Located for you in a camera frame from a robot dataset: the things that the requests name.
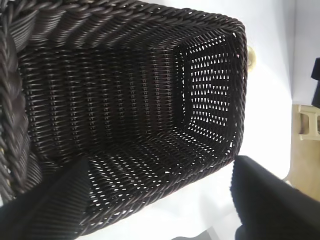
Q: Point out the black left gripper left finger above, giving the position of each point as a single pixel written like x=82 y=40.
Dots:
x=50 y=215

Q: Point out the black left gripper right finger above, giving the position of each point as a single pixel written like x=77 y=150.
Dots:
x=275 y=212

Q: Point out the dark brown woven basket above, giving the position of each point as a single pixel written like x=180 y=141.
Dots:
x=112 y=100

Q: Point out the pale yellow egg yolk pastry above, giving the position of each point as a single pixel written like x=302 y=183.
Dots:
x=252 y=58

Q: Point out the beige plastic frame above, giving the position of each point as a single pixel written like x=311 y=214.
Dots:
x=300 y=110

